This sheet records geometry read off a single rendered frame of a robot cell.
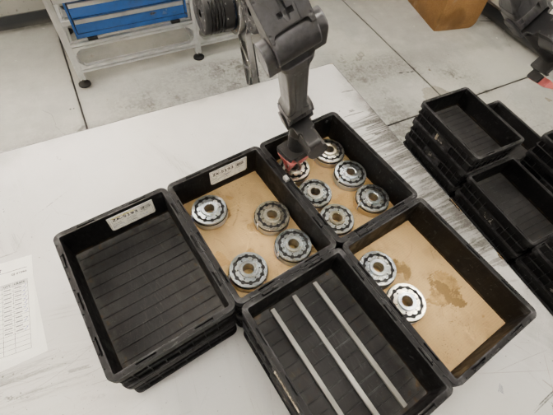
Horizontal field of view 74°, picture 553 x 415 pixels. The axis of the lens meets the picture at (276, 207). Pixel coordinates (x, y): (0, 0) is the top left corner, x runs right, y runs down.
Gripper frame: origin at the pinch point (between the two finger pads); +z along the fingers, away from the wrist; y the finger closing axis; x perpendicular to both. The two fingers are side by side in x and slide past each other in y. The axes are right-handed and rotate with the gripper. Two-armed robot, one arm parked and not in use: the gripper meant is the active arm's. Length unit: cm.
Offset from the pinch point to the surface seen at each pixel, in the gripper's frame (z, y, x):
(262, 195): 3.9, -13.4, -1.2
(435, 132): 36, 89, -7
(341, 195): 4.0, 6.7, -16.2
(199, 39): 76, 63, 167
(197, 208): 0.5, -32.6, 4.8
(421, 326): 3, -6, -58
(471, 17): 84, 278, 73
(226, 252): 3.4, -33.1, -10.4
